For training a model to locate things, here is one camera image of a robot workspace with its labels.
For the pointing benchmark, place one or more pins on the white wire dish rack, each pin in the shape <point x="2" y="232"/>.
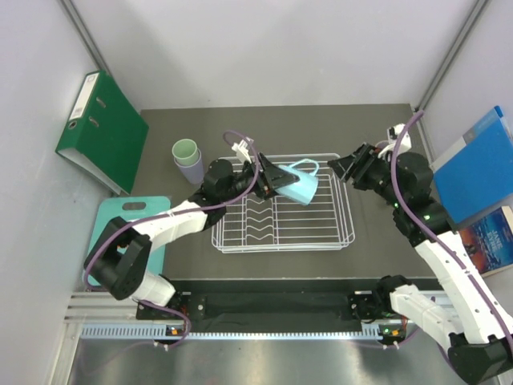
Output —
<point x="278" y="225"/>

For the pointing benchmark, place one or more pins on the blue mug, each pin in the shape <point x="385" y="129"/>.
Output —
<point x="303" y="190"/>

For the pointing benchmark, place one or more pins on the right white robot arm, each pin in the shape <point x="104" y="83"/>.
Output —
<point x="477" y="335"/>

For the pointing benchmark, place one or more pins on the teal cutting board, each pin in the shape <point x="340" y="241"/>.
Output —
<point x="132" y="208"/>

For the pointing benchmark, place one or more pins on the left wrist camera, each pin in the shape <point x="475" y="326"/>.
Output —
<point x="242" y="150"/>

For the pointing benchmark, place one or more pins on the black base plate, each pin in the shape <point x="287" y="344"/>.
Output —
<point x="284" y="305"/>

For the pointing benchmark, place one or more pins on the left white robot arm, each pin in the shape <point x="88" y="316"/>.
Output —
<point x="118" y="260"/>

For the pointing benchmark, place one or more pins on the aluminium rail frame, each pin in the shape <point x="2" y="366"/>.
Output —
<point x="105" y="341"/>

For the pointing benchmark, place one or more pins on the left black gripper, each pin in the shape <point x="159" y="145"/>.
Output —
<point x="270" y="178"/>

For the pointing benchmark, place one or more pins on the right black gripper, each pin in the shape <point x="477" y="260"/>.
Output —
<point x="363" y="159"/>

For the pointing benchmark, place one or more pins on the blue folder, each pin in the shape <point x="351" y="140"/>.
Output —
<point x="475" y="172"/>

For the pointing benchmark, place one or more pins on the Jane Eyre book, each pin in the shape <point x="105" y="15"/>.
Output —
<point x="488" y="241"/>

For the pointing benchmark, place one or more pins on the purple cup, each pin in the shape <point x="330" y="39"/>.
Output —
<point x="191" y="167"/>

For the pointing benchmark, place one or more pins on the green cup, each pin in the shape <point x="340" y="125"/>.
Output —
<point x="185" y="152"/>

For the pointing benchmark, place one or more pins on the green ring binder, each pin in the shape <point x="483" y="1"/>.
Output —
<point x="104" y="134"/>

